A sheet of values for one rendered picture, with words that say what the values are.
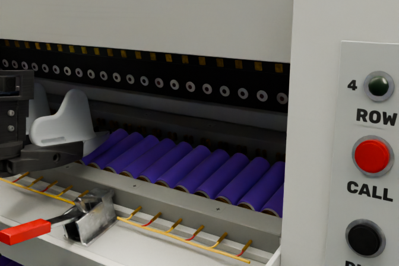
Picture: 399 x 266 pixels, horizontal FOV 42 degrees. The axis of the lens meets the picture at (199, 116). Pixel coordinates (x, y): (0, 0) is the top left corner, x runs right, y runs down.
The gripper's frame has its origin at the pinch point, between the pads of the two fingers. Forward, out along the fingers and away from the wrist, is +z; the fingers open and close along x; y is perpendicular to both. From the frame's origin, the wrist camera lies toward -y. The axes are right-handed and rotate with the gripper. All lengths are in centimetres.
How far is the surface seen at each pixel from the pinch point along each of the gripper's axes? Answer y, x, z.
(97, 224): -4.8, -8.2, -6.0
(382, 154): 5.5, -30.4, -9.7
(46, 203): -5.2, -0.4, -4.7
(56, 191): -4.3, -0.3, -3.6
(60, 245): -6.4, -6.3, -8.1
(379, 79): 9.0, -30.0, -9.9
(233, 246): -4.1, -19.3, -3.6
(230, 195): -1.6, -16.9, -0.3
